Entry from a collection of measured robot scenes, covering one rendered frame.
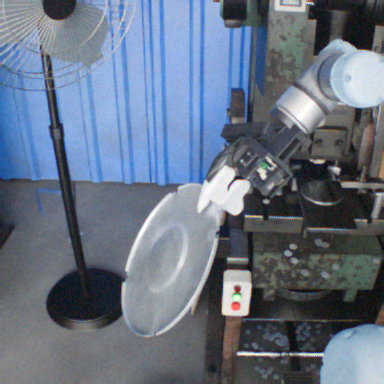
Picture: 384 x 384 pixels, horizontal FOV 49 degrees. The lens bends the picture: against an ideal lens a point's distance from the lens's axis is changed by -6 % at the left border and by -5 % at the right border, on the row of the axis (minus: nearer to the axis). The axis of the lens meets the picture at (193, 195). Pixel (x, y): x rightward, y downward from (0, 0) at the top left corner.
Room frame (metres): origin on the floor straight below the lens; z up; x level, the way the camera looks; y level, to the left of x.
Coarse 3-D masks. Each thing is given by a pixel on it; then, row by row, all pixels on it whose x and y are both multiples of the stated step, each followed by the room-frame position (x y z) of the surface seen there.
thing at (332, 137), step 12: (312, 60) 1.11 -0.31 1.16; (336, 108) 1.10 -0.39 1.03; (348, 108) 1.10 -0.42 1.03; (324, 120) 1.10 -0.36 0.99; (336, 120) 1.10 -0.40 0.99; (348, 120) 1.10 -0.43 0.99; (312, 132) 1.08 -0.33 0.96; (324, 132) 1.08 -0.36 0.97; (336, 132) 1.07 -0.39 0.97; (348, 132) 1.10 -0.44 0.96; (312, 144) 1.08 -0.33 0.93; (324, 144) 1.07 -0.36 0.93; (336, 144) 1.06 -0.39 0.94; (348, 144) 1.10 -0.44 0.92
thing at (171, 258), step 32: (192, 192) 0.68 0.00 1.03; (160, 224) 0.69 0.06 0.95; (192, 224) 0.61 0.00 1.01; (160, 256) 0.61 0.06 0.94; (192, 256) 0.55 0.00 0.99; (128, 288) 0.62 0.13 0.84; (160, 288) 0.54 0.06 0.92; (192, 288) 0.49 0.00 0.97; (128, 320) 0.55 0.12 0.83; (160, 320) 0.49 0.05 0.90
